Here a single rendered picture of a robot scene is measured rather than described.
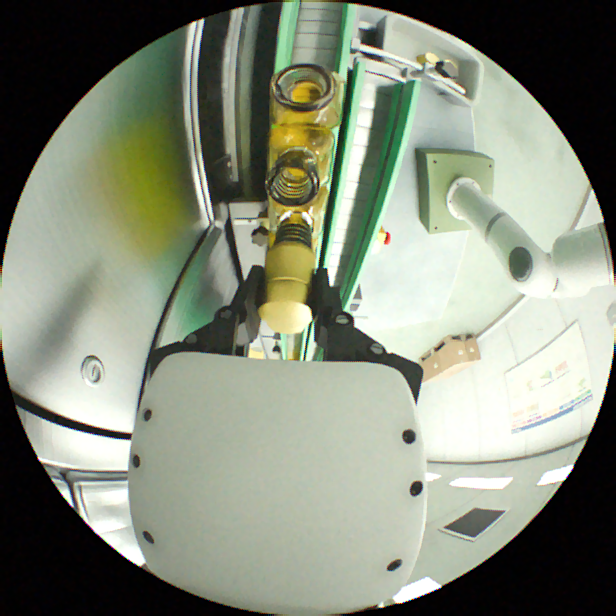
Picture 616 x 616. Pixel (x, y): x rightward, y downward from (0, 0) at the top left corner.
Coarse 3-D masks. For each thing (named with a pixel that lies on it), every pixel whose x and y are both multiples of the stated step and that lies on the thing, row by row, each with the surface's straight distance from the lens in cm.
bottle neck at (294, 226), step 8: (288, 216) 17; (296, 216) 16; (304, 216) 17; (280, 224) 16; (288, 224) 15; (296, 224) 15; (304, 224) 16; (280, 232) 15; (288, 232) 14; (296, 232) 14; (304, 232) 15; (280, 240) 14; (288, 240) 14; (296, 240) 14; (304, 240) 14
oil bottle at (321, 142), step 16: (288, 128) 18; (304, 128) 18; (320, 128) 19; (272, 144) 16; (288, 144) 16; (304, 144) 16; (320, 144) 16; (272, 160) 16; (320, 160) 16; (320, 176) 16
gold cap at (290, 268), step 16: (272, 256) 13; (288, 256) 12; (304, 256) 12; (272, 272) 12; (288, 272) 11; (304, 272) 12; (272, 288) 11; (288, 288) 10; (304, 288) 11; (272, 304) 10; (288, 304) 10; (304, 304) 10; (272, 320) 12; (288, 320) 12; (304, 320) 12
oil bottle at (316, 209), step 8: (320, 192) 18; (272, 200) 18; (312, 200) 18; (320, 200) 18; (272, 208) 18; (280, 208) 18; (288, 208) 18; (296, 208) 17; (304, 208) 17; (312, 208) 18; (320, 208) 18; (272, 216) 18; (280, 216) 18; (312, 216) 18; (320, 216) 18; (272, 224) 19; (312, 224) 18; (320, 224) 19; (272, 232) 20; (312, 232) 19; (320, 232) 20
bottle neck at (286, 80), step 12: (288, 72) 11; (300, 72) 11; (312, 72) 11; (324, 72) 11; (276, 84) 11; (288, 84) 12; (300, 84) 15; (312, 84) 15; (324, 84) 11; (336, 84) 11; (276, 96) 11; (288, 96) 13; (324, 96) 10; (288, 108) 11; (300, 108) 10; (312, 108) 10
